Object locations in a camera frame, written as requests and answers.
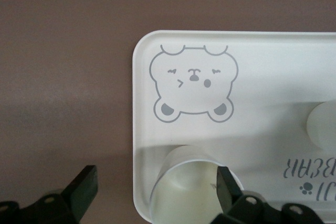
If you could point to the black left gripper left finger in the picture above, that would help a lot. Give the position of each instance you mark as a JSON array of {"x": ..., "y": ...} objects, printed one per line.
[{"x": 84, "y": 190}]

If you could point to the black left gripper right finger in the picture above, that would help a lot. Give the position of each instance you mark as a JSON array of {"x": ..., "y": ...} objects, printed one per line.
[{"x": 225, "y": 187}]

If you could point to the white IKEA cup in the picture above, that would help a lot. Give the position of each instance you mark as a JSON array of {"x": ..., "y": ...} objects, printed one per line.
[
  {"x": 323, "y": 127},
  {"x": 183, "y": 182}
]

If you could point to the cream tray with bear print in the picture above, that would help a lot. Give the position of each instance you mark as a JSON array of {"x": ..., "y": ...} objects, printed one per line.
[{"x": 249, "y": 90}]

